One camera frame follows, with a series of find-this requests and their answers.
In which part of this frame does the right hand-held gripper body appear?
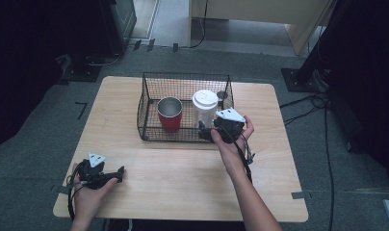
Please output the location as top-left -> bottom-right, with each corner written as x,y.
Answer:
213,108 -> 247,144

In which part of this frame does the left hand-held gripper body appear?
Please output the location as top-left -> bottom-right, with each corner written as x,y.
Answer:
76,152 -> 111,190

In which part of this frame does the white cup with lid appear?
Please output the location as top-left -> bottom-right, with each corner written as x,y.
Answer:
192,89 -> 220,130

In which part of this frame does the red cup with steel inside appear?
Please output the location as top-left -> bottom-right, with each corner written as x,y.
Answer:
156,96 -> 184,134

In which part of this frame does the black wire mesh basket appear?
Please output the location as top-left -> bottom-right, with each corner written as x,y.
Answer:
136,71 -> 235,144

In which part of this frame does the person's left hand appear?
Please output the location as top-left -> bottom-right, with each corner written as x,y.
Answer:
69,163 -> 119,222

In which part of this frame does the person's right hand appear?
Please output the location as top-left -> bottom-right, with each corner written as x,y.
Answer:
210,115 -> 255,176

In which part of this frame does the black square stand base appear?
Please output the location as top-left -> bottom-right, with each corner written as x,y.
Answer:
280,66 -> 329,93

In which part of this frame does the beige furniture panel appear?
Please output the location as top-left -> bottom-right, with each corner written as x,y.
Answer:
188,0 -> 339,58

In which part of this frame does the black cabinet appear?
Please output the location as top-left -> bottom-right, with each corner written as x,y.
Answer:
98,0 -> 138,56

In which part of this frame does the dark curtain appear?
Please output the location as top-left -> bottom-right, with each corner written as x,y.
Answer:
324,0 -> 389,195
0,0 -> 102,152

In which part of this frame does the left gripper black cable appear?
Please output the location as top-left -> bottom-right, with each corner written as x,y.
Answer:
65,167 -> 85,225

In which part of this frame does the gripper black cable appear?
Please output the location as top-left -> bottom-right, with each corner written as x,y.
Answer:
65,167 -> 85,225
235,134 -> 256,185

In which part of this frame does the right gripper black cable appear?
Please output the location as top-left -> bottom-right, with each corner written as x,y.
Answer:
235,134 -> 256,185

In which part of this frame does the black floor cable bundle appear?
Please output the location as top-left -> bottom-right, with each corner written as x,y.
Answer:
278,91 -> 330,127

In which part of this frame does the black hanging cable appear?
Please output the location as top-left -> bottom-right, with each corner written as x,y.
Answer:
188,0 -> 210,50

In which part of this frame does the black stand base plate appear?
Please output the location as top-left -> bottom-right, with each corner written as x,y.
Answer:
59,63 -> 103,83

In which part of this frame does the long black floor cable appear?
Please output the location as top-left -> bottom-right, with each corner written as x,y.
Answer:
323,105 -> 336,231

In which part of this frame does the grey floor cable loop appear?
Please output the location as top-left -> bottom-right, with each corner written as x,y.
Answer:
86,52 -> 122,67

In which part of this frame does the black stand post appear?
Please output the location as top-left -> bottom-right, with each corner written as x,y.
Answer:
295,0 -> 343,85

